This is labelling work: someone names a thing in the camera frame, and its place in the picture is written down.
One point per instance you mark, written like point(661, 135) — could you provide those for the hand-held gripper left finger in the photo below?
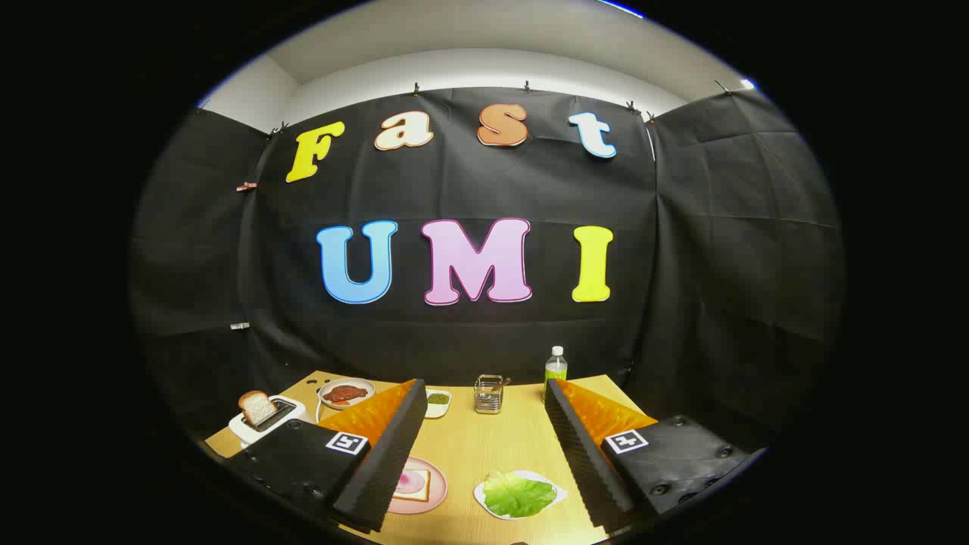
point(386, 462)

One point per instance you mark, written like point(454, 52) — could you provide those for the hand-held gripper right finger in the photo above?
point(583, 462)

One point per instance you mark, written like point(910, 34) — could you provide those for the green lettuce leaf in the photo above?
point(518, 496)

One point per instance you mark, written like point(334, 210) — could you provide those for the plain toast bread slice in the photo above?
point(257, 409)

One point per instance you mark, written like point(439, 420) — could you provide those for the pink ham slice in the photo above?
point(411, 482)

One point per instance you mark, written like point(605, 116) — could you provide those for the bread slice under ham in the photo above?
point(424, 475)

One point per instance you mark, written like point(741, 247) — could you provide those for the white square plate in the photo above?
point(562, 497)

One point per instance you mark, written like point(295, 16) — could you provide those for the pink plate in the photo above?
point(439, 484)

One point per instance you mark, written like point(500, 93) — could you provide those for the white divided bean dish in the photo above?
point(437, 411)

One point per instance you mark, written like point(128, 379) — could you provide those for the red meat steak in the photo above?
point(344, 393)

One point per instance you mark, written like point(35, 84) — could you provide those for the round white plate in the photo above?
point(367, 384)

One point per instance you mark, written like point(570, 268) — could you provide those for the green label drink bottle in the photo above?
point(556, 371)

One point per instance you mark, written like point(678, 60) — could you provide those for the wooden spoon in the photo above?
point(504, 382)

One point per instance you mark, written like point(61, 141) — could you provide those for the white toaster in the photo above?
point(241, 433)

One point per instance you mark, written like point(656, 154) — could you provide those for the black backdrop cloth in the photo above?
point(454, 182)

